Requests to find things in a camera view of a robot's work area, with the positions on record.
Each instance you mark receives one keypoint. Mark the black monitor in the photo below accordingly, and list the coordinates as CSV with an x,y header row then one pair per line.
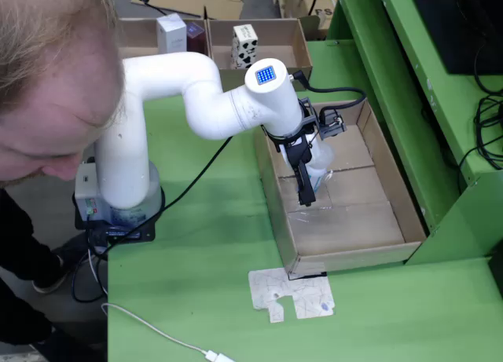
x,y
452,24

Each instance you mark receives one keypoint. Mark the tall white carton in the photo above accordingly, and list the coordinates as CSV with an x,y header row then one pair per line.
x,y
171,32

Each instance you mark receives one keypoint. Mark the shallow cardboard tray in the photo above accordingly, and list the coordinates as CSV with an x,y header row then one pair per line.
x,y
353,228

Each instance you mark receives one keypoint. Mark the grey robot base unit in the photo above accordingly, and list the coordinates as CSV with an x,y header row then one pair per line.
x,y
88,193

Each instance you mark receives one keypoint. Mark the white scribbled paper sticker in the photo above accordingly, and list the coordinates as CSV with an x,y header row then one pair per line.
x,y
306,295

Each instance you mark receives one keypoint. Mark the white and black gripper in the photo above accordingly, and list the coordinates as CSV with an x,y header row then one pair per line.
x,y
296,152

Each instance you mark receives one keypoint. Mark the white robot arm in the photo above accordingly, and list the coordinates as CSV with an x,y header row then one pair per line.
x,y
157,75

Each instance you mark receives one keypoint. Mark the dark red box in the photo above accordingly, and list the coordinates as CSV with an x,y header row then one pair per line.
x,y
195,38

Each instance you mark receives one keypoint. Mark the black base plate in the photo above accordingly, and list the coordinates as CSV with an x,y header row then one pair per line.
x,y
141,234

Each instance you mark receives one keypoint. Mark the printed cardboard box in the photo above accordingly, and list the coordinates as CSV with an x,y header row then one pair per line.
x,y
294,1

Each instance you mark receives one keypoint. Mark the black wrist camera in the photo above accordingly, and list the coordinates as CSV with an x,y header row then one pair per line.
x,y
330,124

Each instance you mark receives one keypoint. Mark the translucent bottle with blue label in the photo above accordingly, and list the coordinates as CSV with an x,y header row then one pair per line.
x,y
324,158

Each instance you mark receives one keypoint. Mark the person in black clothes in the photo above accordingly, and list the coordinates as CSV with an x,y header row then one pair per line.
x,y
47,83

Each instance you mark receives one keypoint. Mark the cow print carton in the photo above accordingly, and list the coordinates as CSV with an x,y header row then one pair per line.
x,y
244,48

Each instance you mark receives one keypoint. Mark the flat cardboard sheets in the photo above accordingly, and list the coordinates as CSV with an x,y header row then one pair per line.
x,y
220,1

